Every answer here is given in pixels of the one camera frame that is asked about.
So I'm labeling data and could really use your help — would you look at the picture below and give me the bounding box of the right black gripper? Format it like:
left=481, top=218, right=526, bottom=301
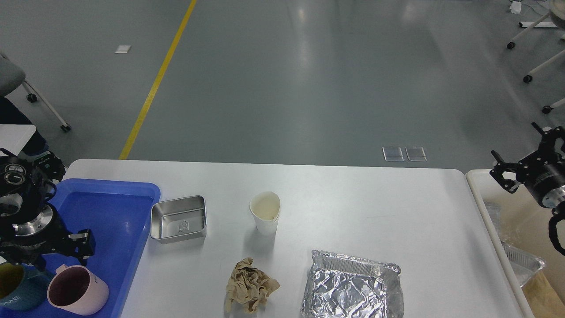
left=490, top=122, right=565, bottom=209

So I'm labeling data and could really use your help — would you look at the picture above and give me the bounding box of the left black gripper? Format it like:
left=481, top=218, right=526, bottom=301
left=1, top=205, right=96, bottom=272

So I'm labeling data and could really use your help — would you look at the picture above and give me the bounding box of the pink mug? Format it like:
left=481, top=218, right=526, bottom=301
left=47, top=265, right=109, bottom=316

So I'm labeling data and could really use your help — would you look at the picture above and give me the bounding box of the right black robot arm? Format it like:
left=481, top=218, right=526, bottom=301
left=489, top=121, right=565, bottom=255

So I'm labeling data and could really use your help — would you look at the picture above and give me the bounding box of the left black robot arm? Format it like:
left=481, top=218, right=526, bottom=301
left=0, top=149, right=96, bottom=272

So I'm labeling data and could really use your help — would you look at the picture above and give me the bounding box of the dark blue mug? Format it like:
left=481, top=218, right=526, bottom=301
left=0, top=262, right=54, bottom=311

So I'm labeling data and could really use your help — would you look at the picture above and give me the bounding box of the beige plastic waste bin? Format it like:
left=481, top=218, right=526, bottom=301
left=466, top=169, right=564, bottom=318

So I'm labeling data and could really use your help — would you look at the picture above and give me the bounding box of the blue plastic tray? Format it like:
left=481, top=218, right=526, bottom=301
left=50, top=178, right=161, bottom=318

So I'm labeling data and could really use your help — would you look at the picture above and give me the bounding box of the foil tray in bin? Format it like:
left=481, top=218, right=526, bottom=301
left=501, top=241, right=546, bottom=288

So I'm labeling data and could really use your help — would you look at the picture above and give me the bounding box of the right clear floor plate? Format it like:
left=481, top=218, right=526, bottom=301
left=404, top=146, right=427, bottom=162

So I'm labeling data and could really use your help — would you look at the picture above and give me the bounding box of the clear floor plate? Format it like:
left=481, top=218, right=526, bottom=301
left=404, top=146, right=427, bottom=162
left=382, top=146, right=404, bottom=162

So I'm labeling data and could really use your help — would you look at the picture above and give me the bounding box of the white side table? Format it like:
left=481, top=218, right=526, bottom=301
left=0, top=124, right=37, bottom=155

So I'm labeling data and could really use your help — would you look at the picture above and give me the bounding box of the small steel rectangular tin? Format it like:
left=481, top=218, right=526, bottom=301
left=150, top=195, right=207, bottom=244

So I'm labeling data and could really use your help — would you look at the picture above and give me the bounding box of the left clear floor plate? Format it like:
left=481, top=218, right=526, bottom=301
left=382, top=146, right=404, bottom=162

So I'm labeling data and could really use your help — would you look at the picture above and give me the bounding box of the white chair base with castors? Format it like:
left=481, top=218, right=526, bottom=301
left=507, top=0, right=565, bottom=115

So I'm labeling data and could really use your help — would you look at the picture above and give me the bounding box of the crumpled brown paper napkin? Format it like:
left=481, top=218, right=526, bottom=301
left=224, top=257, right=280, bottom=314

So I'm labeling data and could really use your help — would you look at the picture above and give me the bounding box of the white paper cup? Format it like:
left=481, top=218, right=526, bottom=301
left=249, top=191, right=281, bottom=236

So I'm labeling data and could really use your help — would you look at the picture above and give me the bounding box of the aluminium foil tray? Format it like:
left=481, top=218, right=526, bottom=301
left=301, top=250, right=404, bottom=318

